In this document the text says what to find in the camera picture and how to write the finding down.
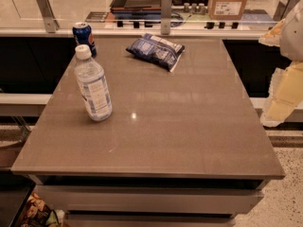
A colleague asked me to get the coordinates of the middle metal glass bracket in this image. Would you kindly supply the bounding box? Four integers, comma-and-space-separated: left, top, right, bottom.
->
161, 0, 172, 35

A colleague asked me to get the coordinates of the blue chip bag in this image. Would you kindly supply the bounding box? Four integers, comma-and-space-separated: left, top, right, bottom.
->
126, 33, 185, 72

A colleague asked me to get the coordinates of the cardboard box with label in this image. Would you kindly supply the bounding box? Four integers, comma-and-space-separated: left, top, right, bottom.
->
207, 0, 247, 20

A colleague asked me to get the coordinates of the grey drawer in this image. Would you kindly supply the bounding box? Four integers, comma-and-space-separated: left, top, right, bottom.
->
64, 214, 236, 227
36, 185, 263, 215

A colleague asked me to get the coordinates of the clear plastic water bottle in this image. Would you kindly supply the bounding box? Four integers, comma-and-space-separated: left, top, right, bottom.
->
74, 44, 113, 121

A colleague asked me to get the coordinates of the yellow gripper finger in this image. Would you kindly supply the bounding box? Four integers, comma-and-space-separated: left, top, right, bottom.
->
258, 19, 285, 47
260, 61, 303, 127

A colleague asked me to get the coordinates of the snack bag on floor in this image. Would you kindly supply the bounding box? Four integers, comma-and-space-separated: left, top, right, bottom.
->
18, 192, 64, 227

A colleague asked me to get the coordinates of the upper grey drawer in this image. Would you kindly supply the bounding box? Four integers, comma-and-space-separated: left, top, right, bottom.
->
36, 185, 263, 215

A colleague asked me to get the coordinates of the right metal glass bracket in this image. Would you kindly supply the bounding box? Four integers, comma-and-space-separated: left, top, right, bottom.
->
273, 0, 300, 21

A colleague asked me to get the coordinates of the metal glass bracket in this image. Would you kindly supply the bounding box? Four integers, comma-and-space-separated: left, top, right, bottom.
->
161, 0, 172, 35
273, 0, 300, 21
36, 0, 60, 33

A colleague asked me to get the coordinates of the lower grey drawer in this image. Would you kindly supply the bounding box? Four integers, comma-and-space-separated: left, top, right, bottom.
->
64, 214, 236, 227

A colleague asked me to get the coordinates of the dark tray stack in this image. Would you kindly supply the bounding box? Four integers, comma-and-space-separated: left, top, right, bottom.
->
109, 0, 173, 15

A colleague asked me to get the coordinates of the blue pepsi can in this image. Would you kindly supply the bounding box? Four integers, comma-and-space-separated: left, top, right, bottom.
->
72, 22, 97, 57

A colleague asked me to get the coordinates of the left metal glass bracket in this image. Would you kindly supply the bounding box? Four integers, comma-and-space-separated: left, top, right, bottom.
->
36, 0, 60, 33

